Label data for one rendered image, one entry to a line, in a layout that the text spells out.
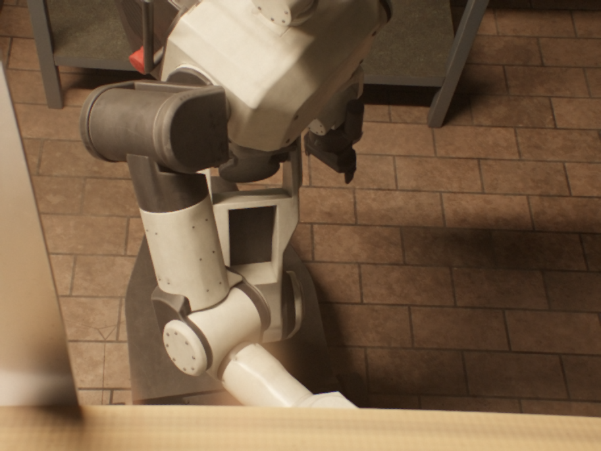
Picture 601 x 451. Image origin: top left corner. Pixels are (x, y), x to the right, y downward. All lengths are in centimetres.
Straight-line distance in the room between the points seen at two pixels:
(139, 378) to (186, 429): 172
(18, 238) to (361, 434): 18
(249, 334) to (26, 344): 84
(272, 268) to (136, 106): 63
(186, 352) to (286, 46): 40
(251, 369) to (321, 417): 76
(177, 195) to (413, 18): 175
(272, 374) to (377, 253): 138
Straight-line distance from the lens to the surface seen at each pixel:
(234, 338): 122
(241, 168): 154
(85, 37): 267
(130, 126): 113
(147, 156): 113
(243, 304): 124
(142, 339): 219
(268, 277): 167
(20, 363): 43
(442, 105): 277
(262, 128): 121
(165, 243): 118
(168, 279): 120
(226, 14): 119
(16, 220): 33
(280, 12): 111
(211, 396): 211
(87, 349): 238
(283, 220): 159
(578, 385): 253
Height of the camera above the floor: 214
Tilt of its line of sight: 56 degrees down
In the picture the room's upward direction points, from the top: 10 degrees clockwise
